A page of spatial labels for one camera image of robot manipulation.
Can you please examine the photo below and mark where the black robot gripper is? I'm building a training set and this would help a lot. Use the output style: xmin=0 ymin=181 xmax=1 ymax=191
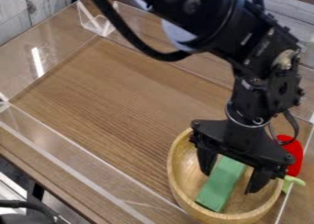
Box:
xmin=189 ymin=119 xmax=295 ymax=195

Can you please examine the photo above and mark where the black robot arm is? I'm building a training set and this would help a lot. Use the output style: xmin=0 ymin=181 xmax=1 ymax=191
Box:
xmin=92 ymin=0 xmax=304 ymax=193

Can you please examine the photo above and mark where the green rectangular block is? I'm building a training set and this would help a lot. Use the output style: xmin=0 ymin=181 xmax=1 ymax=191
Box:
xmin=195 ymin=157 xmax=247 ymax=212

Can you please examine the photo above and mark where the brown wooden bowl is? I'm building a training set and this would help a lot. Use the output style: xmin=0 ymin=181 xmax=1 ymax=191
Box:
xmin=167 ymin=128 xmax=283 ymax=224

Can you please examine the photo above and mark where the red plush strawberry toy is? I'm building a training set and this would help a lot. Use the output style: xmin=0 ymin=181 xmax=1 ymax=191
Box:
xmin=276 ymin=134 xmax=306 ymax=194

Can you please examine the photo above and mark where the black metal table bracket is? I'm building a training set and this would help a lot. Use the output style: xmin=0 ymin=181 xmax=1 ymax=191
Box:
xmin=24 ymin=181 xmax=70 ymax=224

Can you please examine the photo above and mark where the black cable under table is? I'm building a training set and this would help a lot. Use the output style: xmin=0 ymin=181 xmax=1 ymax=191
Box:
xmin=0 ymin=199 xmax=58 ymax=224

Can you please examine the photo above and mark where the clear acrylic corner bracket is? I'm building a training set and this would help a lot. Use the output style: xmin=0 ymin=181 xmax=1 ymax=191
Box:
xmin=76 ymin=1 xmax=114 ymax=37

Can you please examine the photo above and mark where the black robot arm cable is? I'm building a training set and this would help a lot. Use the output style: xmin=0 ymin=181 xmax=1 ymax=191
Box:
xmin=82 ymin=0 xmax=193 ymax=62

